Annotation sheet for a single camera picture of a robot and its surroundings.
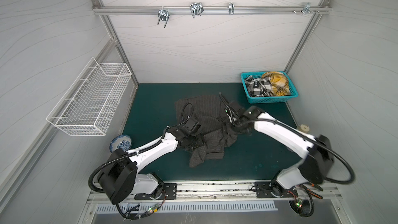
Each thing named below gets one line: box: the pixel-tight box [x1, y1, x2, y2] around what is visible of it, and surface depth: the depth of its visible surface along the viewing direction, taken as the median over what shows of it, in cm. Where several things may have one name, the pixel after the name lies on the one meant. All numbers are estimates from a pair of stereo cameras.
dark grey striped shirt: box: [174, 94, 238, 168], surface depth 87 cm
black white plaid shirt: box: [244, 75, 274, 97], surface depth 109 cm
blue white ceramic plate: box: [109, 134, 133, 153], surface depth 88 cm
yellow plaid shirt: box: [261, 71, 292, 97], surface depth 109 cm
